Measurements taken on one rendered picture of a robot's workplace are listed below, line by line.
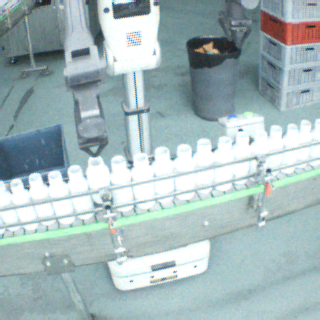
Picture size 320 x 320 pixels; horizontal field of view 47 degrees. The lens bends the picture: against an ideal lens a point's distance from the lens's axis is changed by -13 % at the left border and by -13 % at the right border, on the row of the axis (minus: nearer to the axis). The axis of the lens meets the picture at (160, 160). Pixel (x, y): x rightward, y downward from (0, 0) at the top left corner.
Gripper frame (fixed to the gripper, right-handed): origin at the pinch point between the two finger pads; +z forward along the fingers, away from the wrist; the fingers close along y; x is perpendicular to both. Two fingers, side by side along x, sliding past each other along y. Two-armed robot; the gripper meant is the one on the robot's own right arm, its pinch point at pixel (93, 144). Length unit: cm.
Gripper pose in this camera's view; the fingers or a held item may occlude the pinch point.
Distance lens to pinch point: 98.4
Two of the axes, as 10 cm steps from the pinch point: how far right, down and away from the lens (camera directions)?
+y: 2.6, 7.8, -5.7
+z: -0.2, 5.9, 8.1
